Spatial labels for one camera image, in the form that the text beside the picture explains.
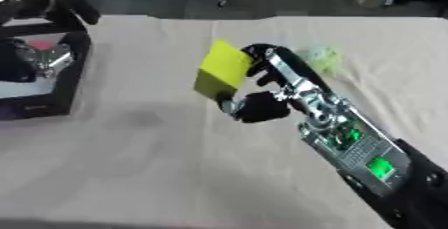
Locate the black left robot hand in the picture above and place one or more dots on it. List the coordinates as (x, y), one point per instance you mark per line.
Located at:
(17, 66)

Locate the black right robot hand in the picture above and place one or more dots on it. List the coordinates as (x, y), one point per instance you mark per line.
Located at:
(265, 108)

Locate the yellow-green block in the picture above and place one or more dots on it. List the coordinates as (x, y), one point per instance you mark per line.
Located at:
(221, 69)

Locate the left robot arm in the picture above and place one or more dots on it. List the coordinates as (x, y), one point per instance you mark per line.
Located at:
(73, 4)

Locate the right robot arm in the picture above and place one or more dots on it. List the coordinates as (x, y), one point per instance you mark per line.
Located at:
(373, 159)

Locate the black box with white inside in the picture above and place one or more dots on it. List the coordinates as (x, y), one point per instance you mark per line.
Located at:
(73, 86)

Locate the pale green translucent object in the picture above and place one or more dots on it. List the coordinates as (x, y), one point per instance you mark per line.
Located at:
(322, 59)

